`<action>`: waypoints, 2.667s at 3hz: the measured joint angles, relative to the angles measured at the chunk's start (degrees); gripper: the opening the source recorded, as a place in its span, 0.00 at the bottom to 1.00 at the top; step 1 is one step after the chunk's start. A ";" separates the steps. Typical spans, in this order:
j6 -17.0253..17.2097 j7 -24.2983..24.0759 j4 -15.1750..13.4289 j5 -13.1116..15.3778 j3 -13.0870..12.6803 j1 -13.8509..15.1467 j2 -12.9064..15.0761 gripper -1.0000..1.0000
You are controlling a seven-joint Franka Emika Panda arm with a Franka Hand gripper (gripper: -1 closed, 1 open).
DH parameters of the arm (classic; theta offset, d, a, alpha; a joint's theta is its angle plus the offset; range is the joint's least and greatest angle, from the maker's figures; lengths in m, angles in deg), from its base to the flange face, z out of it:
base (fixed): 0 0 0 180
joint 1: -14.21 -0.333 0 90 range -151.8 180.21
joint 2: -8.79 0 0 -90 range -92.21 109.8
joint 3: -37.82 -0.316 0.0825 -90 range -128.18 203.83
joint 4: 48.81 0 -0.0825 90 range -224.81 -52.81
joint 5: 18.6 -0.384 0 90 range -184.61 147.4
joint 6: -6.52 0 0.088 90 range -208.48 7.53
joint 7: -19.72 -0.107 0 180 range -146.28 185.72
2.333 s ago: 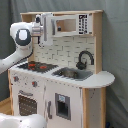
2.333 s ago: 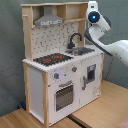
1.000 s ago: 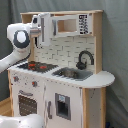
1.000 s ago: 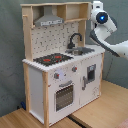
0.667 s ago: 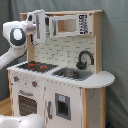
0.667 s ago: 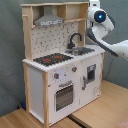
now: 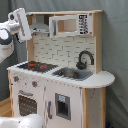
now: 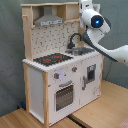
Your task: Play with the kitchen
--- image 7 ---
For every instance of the black toy stovetop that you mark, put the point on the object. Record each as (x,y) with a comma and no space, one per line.
(37,66)

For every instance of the grey range hood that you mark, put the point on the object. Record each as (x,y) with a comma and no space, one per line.
(40,23)

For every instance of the right red stove knob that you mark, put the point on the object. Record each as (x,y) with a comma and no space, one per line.
(34,83)

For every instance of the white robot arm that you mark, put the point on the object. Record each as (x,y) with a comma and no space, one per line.
(6,49)

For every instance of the black toy faucet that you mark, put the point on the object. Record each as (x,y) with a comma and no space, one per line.
(82,64)

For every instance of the red stove knob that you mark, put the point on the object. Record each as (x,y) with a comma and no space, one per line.
(34,83)
(16,78)

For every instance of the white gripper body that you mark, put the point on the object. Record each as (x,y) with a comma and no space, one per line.
(18,24)

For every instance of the grey toy sink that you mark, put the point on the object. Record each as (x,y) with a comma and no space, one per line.
(73,74)

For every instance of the white cabinet door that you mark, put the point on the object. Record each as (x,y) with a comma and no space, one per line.
(63,106)

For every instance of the wooden toy kitchen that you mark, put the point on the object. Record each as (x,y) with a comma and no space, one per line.
(64,52)

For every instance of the left red stove knob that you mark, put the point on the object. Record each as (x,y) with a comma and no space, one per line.
(16,78)

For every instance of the white oven door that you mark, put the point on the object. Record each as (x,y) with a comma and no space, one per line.
(27,104)

